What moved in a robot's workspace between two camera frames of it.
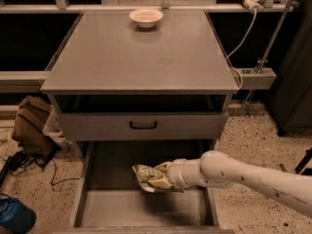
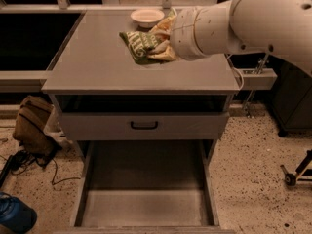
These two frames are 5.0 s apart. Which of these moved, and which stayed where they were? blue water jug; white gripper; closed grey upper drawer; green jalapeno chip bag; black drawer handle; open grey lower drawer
Moved: white gripper; green jalapeno chip bag
Stayed: black drawer handle; blue water jug; closed grey upper drawer; open grey lower drawer
